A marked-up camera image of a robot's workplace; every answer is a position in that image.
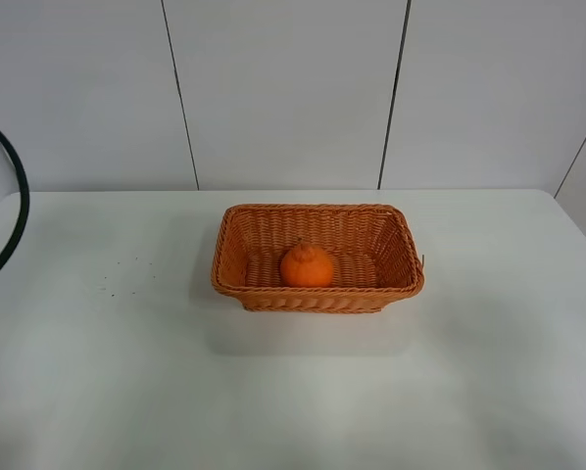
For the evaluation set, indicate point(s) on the orange fruit with stem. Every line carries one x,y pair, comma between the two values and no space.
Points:
306,265

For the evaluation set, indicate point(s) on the orange wicker basket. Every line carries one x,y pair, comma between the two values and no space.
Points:
371,246

